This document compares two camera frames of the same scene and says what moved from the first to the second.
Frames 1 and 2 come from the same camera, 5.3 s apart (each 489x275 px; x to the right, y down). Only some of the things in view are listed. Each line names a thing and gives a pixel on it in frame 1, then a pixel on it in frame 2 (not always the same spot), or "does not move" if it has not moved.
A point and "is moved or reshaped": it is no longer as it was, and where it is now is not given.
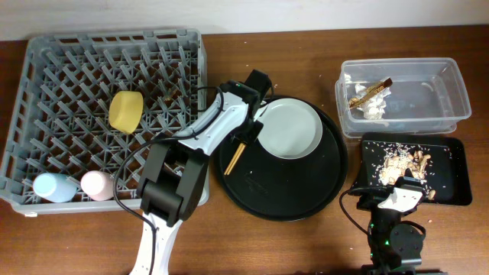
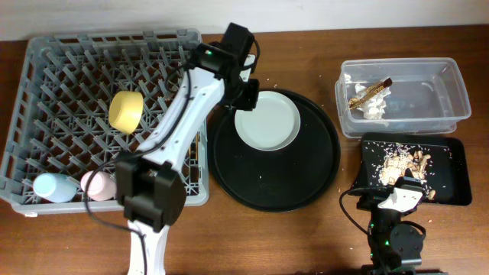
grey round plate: x=291 y=128 is moved or reshaped
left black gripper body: x=248 y=131 → x=242 y=93
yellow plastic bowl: x=126 y=110 does not move
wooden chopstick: x=236 y=158 is moved or reshaped
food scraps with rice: x=399 y=158 does not move
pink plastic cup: x=98 y=185 does not move
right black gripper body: x=373 y=196 does not move
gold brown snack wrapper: x=370 y=92 does not move
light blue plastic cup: x=56 y=187 does not move
